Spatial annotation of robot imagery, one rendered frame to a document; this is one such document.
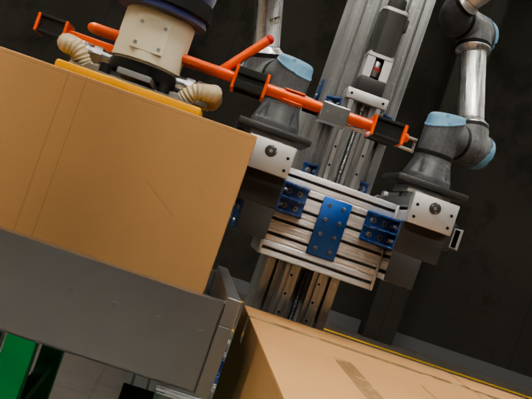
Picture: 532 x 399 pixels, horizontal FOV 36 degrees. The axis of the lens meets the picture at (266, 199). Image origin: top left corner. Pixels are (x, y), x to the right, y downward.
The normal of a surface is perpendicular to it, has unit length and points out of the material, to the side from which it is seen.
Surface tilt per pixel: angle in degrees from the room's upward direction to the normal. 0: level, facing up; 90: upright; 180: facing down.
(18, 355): 90
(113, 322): 90
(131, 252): 90
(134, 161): 90
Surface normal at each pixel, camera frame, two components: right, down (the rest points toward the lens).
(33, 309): 0.08, 0.01
